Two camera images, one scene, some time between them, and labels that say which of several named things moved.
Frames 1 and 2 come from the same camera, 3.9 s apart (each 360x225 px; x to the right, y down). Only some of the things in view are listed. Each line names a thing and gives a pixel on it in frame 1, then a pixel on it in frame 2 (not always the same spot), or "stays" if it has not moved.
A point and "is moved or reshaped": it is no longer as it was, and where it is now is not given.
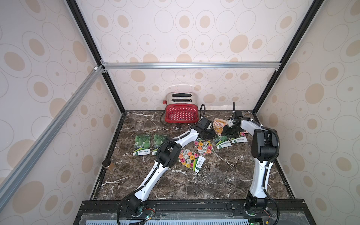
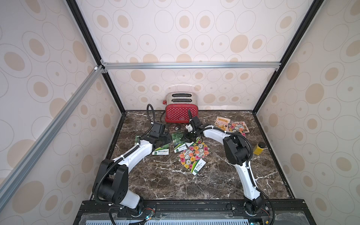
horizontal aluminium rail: [110, 66] stays
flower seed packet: [204, 147] is moved or reshaped
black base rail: [191, 212] stays
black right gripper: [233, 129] to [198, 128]
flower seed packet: [191, 160] stays
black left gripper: [212, 134] to [169, 138]
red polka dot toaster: [181, 107] stays
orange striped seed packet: [219, 124] stays
